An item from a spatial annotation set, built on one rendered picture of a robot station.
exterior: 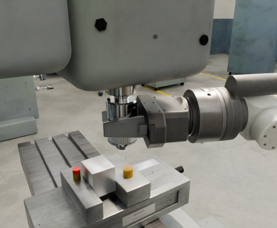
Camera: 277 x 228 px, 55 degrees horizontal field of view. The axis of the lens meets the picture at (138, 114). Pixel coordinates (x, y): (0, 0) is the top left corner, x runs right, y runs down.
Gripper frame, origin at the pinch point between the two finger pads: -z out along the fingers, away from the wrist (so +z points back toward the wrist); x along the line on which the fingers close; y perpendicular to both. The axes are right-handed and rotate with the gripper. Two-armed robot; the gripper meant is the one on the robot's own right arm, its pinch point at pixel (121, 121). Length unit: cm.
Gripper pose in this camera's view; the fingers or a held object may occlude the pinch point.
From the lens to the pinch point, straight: 41.1
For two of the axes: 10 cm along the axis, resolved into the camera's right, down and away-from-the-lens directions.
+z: 9.9, -0.7, 1.5
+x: 1.7, 3.5, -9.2
